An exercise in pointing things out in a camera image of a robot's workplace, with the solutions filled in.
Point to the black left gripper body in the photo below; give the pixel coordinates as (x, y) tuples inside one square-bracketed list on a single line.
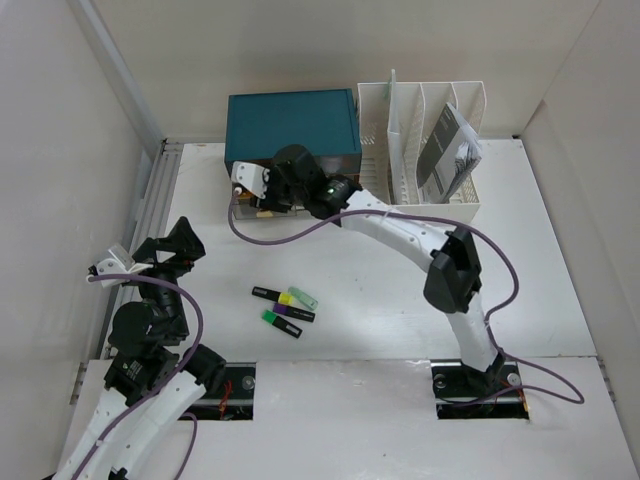
[(169, 268)]

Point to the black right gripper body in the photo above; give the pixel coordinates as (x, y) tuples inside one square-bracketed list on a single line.
[(279, 197)]

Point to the teal desktop drawer cabinet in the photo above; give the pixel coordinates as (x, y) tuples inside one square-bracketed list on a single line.
[(311, 135)]

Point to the green cap black highlighter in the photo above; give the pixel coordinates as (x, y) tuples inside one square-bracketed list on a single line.
[(281, 324)]

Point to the yellow cap black highlighter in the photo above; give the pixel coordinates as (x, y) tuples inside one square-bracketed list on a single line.
[(283, 298)]

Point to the clear mesh document pouch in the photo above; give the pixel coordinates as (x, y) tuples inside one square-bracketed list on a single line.
[(394, 142)]

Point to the purple cap black highlighter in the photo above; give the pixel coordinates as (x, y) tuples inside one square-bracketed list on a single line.
[(294, 312)]

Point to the grey Canon setup guide booklet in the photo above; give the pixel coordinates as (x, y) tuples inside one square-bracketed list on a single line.
[(451, 153)]

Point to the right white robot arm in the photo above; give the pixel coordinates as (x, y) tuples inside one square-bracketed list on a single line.
[(449, 258)]

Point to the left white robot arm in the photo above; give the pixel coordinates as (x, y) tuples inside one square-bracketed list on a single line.
[(147, 387)]

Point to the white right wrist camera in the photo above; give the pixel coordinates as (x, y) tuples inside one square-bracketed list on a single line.
[(251, 177)]

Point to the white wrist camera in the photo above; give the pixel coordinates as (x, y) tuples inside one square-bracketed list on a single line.
[(251, 177), (115, 260)]

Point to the aluminium frame rail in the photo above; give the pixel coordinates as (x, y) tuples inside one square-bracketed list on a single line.
[(159, 163)]

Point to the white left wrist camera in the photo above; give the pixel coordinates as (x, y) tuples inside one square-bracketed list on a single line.
[(115, 260)]

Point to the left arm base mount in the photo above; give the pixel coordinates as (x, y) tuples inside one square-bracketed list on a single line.
[(233, 400)]

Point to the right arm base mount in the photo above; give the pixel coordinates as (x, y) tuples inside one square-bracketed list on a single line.
[(461, 394)]

